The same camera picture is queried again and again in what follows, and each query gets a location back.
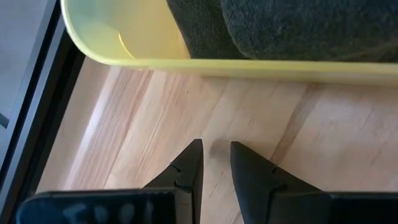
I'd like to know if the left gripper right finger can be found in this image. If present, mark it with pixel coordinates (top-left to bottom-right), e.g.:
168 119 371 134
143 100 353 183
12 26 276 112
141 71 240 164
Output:
229 141 398 224

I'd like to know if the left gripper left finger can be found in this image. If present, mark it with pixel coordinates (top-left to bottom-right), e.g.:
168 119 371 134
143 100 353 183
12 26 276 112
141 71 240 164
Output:
14 138 205 224

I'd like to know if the yellow plastic tray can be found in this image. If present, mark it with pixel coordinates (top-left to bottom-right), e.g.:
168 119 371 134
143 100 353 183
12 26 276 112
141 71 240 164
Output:
60 0 398 85

